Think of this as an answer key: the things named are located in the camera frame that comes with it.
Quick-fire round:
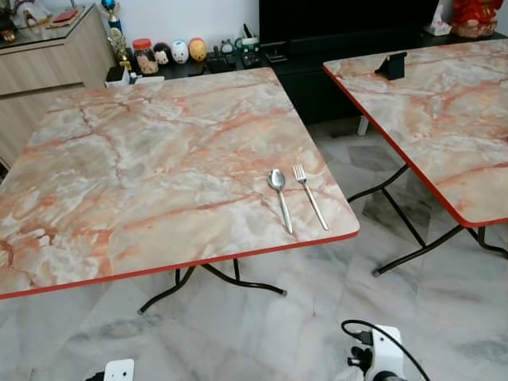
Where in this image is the glass jar with red lid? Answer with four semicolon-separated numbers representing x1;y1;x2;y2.
132;38;158;75

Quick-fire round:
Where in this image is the green figurine mug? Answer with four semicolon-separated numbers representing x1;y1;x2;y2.
238;24;263;68

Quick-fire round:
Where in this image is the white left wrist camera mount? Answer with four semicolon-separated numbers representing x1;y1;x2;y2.
103;359;136;381

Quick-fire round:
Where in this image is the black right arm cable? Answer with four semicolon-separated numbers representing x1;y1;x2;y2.
341;319;430;381

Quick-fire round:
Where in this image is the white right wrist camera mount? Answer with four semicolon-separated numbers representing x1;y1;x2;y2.
369;325;406;381

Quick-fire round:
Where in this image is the silver metal spoon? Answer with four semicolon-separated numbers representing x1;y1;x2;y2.
267;168;294;235

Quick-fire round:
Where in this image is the flat white box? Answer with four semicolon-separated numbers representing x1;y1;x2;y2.
106;65;164;87

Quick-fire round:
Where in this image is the black and white round doll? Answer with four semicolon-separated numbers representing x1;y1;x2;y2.
153;43;172;66

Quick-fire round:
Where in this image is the light wooden cabinet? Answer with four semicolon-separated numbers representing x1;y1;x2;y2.
0;6;117;169

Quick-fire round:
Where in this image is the black flat television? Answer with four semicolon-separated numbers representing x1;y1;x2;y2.
259;0;445;45

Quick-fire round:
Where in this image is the small gold trophy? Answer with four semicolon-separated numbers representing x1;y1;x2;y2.
114;32;133;72

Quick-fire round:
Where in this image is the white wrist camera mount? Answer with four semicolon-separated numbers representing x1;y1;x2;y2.
103;359;136;381
369;325;406;381

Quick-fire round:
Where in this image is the white tissue box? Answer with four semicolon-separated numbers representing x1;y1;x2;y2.
429;0;453;37

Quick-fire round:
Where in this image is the red book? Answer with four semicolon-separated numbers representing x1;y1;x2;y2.
48;8;80;29

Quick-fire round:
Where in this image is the pale figurine ornament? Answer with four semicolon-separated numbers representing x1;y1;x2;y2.
10;0;50;31

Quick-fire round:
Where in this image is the red laughing buddha statue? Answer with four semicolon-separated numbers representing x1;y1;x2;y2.
451;0;504;39

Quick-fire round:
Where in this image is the silver metal fork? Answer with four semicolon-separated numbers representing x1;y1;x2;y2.
293;164;329;232

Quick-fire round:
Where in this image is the orange round doll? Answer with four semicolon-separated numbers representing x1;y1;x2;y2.
188;37;208;63

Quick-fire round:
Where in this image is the black metal table leg frame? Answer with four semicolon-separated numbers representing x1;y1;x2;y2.
137;259;288;316
348;163;508;277

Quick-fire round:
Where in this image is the black phone stand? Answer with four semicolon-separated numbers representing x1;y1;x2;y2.
375;52;408;81

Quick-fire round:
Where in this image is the blue and gold trophy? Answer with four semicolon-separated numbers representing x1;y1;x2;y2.
101;0;126;37

